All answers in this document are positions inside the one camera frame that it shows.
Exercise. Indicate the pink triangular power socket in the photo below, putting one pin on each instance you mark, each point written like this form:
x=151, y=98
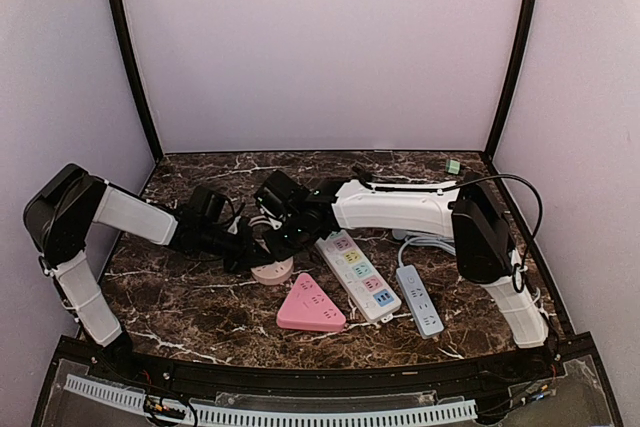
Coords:
x=308, y=308

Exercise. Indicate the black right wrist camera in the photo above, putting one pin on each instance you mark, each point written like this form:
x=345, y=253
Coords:
x=280, y=196

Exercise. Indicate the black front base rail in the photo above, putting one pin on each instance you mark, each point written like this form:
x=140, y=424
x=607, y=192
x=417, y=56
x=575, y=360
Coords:
x=487, y=377

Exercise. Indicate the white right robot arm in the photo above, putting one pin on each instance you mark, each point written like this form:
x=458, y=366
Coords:
x=464, y=215

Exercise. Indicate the white slotted cable tray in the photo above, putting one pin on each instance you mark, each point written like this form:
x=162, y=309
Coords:
x=203, y=413

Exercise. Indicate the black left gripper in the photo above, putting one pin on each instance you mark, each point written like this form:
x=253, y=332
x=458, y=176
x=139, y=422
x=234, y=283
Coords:
x=249, y=253

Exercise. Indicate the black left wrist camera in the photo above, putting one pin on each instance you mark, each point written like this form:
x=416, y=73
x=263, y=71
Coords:
x=206, y=205

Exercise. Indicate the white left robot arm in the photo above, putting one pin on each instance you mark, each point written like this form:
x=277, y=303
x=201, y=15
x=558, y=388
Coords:
x=61, y=217

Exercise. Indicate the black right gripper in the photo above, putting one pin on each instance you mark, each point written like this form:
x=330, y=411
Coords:
x=278, y=250

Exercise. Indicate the light blue power strip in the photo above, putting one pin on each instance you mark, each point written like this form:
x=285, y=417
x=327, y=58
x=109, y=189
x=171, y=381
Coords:
x=419, y=302

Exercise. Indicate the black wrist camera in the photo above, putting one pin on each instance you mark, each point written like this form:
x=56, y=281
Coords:
x=206, y=205
x=280, y=196

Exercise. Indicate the white multi-socket power strip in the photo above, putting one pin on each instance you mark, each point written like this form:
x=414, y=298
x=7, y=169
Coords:
x=365, y=286

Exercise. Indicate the green charger adapter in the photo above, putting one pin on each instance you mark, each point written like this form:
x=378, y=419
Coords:
x=453, y=167

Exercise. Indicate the round pink power socket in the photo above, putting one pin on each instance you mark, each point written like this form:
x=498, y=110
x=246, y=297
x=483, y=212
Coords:
x=273, y=274

